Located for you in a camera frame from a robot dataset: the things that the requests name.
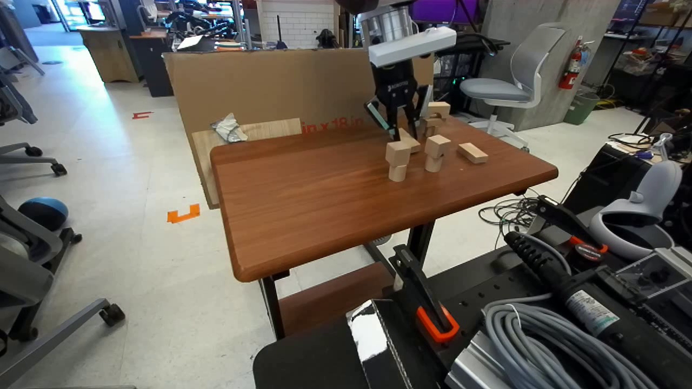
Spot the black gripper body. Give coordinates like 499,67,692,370
373,61,417,106

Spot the long rectangular wooden block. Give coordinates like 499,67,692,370
398,128,423,153

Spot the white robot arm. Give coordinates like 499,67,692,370
367,25,456,141

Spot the wooden arch block stack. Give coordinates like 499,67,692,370
423,101,451,135

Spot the flat wooden block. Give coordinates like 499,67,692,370
459,142,488,164

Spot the right wooden cube stack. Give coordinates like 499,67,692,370
425,133,453,172

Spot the wooden cube stack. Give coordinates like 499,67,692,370
425,133,453,172
386,141,412,182

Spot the left wooden cube stack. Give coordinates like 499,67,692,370
386,141,412,182

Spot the large cardboard sheet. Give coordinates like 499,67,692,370
162,44,437,211

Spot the brown wooden table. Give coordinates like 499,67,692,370
210,118,558,337

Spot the white office chair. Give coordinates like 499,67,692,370
461,22,565,151

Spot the red fire extinguisher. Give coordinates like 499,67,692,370
558,39,584,90

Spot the crumpled white paper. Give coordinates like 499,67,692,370
212,113,247,142

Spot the black orange clamp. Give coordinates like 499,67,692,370
392,243,461,346

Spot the grey chair base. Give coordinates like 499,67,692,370
0,196,125,389

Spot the black handle tool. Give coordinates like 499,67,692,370
504,231,623,341

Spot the grey coiled cable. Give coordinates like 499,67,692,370
480,298,659,389

